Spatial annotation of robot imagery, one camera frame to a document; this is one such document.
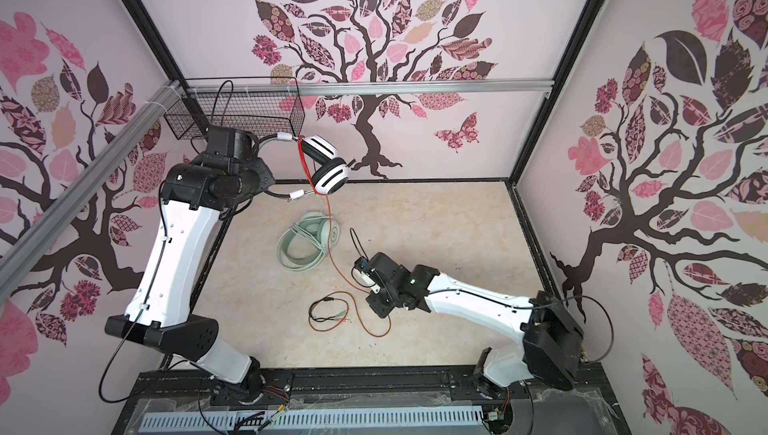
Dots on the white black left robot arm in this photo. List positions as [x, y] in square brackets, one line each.
[194, 199]

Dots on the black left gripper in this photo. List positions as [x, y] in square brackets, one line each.
[264, 177]

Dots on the white slotted cable duct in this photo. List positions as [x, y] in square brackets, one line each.
[315, 421]

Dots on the white black headphones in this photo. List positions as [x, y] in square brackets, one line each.
[324, 169]

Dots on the aluminium rail wall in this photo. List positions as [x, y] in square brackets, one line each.
[372, 87]
[25, 253]

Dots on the mint green headphones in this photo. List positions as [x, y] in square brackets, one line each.
[307, 242]

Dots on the black wire basket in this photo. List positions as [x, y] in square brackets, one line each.
[262, 105]

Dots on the aluminium rail left wall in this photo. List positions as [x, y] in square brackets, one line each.
[25, 253]

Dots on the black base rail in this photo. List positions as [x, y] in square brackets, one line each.
[451, 384]

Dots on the aluminium rail back wall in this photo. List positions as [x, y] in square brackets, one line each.
[372, 87]

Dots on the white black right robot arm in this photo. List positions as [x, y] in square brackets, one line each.
[544, 340]

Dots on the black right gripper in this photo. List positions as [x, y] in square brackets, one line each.
[381, 308]

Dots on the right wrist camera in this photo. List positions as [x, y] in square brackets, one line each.
[360, 276]

